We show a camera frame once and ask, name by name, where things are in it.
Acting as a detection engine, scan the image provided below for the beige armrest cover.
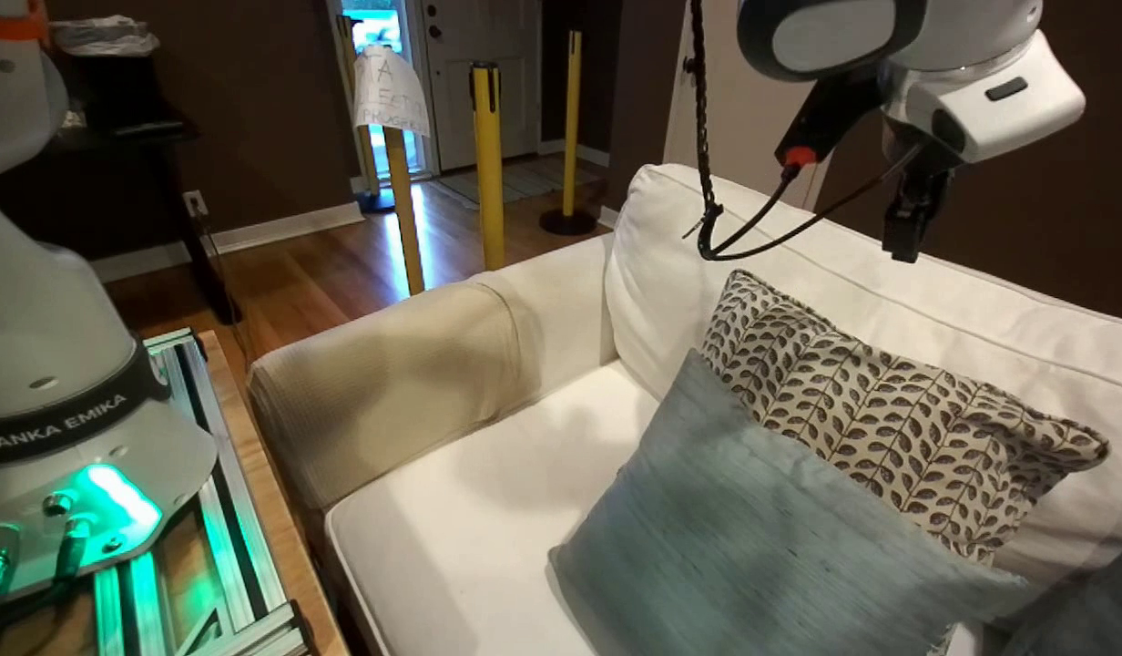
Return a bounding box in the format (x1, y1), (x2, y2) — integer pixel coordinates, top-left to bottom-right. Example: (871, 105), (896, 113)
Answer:
(243, 274), (548, 514)

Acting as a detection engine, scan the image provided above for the white panel door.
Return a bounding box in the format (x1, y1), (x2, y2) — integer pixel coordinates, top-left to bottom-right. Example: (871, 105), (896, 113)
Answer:
(412, 0), (548, 174)

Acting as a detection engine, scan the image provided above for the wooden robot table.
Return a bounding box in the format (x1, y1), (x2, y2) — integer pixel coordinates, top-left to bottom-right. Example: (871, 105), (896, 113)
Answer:
(0, 325), (355, 656)

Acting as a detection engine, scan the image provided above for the aluminium profile base frame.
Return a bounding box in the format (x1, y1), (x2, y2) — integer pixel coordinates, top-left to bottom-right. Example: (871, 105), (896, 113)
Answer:
(92, 325), (310, 656)

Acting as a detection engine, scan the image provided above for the white crumpled cloth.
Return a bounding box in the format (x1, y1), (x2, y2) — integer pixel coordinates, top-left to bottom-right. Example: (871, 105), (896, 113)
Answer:
(49, 10), (161, 61)

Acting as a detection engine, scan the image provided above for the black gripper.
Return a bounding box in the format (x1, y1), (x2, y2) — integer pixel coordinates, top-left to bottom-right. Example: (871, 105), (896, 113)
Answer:
(882, 135), (961, 266)

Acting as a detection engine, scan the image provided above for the yellow post with black base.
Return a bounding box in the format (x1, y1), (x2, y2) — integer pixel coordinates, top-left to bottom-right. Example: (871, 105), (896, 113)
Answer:
(540, 30), (603, 239)

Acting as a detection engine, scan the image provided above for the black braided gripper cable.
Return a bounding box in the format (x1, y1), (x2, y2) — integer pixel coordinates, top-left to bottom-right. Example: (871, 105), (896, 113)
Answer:
(687, 0), (931, 266)

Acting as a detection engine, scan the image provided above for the grey doormat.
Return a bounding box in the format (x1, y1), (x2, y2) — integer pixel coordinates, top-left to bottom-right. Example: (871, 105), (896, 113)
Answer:
(432, 150), (611, 207)

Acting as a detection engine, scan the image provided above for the white cloth over post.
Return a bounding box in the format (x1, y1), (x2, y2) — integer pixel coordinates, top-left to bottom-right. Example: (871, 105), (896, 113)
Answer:
(350, 44), (435, 144)

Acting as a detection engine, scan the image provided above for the leaf patterned pillow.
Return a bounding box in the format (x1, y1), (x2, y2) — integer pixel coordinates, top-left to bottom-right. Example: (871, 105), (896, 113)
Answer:
(699, 266), (1115, 568)

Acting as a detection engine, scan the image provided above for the white open door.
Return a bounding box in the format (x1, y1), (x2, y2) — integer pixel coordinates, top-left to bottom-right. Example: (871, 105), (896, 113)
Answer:
(664, 0), (887, 211)

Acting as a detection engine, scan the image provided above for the white sofa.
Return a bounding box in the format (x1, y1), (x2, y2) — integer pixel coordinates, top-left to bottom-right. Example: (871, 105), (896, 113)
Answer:
(243, 161), (1122, 656)

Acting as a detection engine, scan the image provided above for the plain grey-blue pillow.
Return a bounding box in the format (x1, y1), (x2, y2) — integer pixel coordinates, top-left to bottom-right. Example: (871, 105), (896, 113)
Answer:
(548, 351), (1045, 656)
(985, 540), (1122, 656)

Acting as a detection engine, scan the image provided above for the black side table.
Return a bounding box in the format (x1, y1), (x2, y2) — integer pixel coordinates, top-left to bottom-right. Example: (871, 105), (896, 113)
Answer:
(0, 51), (243, 328)

